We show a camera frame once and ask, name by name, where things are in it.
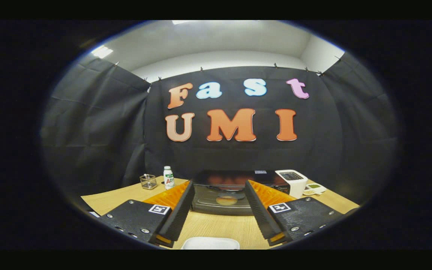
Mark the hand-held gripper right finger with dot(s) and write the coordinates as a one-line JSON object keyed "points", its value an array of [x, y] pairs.
{"points": [[261, 213]]}

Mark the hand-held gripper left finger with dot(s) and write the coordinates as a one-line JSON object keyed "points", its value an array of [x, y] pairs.
{"points": [[178, 215]]}

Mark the round glazed donut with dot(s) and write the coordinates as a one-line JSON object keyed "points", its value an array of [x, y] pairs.
{"points": [[226, 201]]}

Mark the black toaster oven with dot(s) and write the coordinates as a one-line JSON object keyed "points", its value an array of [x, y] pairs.
{"points": [[219, 187]]}

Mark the white toaster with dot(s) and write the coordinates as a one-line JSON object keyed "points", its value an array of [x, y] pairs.
{"points": [[298, 185]]}

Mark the white bottle green label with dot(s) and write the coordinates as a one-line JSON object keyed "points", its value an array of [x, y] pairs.
{"points": [[168, 179]]}

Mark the white square plate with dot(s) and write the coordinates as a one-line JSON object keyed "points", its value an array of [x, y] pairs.
{"points": [[210, 244]]}

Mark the small white snack dish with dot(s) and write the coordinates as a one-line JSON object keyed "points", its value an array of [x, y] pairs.
{"points": [[315, 188]]}

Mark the white paper slip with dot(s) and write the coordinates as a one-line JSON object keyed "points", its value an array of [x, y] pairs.
{"points": [[94, 214]]}

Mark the black backdrop cloth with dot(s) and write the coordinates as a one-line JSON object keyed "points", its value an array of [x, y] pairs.
{"points": [[96, 123]]}

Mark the small ceiling light panel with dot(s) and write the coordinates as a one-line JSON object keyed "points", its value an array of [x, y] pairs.
{"points": [[102, 51]]}

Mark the large ceiling light panel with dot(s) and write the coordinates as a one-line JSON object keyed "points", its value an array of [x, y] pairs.
{"points": [[181, 22]]}

